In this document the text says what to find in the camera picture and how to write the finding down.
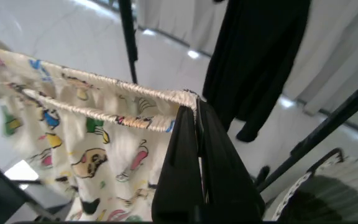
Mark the cream printed garment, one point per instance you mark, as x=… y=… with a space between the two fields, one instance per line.
x=110 y=146

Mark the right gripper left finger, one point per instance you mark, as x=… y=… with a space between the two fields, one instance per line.
x=179 y=180

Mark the white laundry basket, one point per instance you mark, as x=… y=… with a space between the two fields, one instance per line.
x=337 y=199

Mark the black clothes rack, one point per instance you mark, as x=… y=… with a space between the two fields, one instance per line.
x=129 y=40

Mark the black t-shirt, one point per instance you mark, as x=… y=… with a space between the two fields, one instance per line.
x=253 y=62

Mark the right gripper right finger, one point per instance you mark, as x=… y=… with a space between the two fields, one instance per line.
x=228 y=186

